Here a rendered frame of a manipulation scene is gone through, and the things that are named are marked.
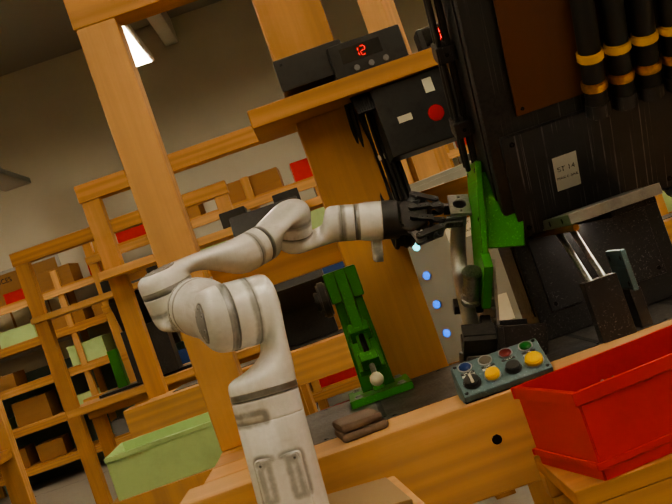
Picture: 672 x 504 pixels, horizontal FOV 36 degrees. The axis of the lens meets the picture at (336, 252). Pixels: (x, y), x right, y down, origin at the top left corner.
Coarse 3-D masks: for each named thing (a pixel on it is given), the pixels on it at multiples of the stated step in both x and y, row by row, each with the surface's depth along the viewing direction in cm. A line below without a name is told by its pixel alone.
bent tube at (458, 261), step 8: (448, 200) 196; (456, 200) 196; (464, 200) 196; (456, 208) 194; (464, 208) 194; (456, 232) 199; (464, 232) 199; (456, 240) 200; (464, 240) 200; (456, 248) 201; (464, 248) 201; (456, 256) 201; (464, 256) 201; (456, 264) 201; (464, 264) 201; (456, 272) 200; (456, 280) 199; (456, 288) 198; (464, 312) 192; (472, 312) 191; (464, 320) 191; (472, 320) 190
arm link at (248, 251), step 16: (240, 240) 186; (256, 240) 187; (192, 256) 178; (208, 256) 179; (224, 256) 182; (240, 256) 184; (256, 256) 186; (272, 256) 190; (160, 272) 173; (176, 272) 173; (240, 272) 186; (144, 288) 173; (160, 288) 172
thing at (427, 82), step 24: (432, 72) 213; (384, 96) 213; (408, 96) 213; (432, 96) 213; (384, 120) 212; (408, 120) 212; (432, 120) 212; (384, 144) 220; (408, 144) 212; (432, 144) 213
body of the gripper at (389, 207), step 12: (384, 204) 195; (396, 204) 195; (408, 204) 198; (384, 216) 193; (396, 216) 193; (408, 216) 196; (384, 228) 194; (396, 228) 194; (408, 228) 194; (420, 228) 195
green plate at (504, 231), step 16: (480, 176) 185; (480, 192) 185; (480, 208) 185; (496, 208) 186; (480, 224) 185; (496, 224) 186; (512, 224) 186; (480, 240) 186; (496, 240) 186; (512, 240) 186
